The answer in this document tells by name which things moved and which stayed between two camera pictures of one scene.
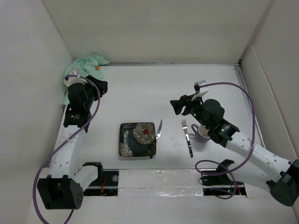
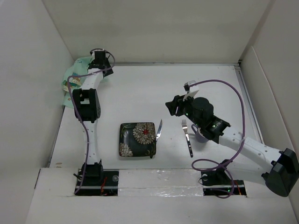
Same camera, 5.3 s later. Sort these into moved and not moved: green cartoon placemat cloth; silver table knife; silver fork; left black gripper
Moved: left black gripper
Not moved: silver fork; green cartoon placemat cloth; silver table knife
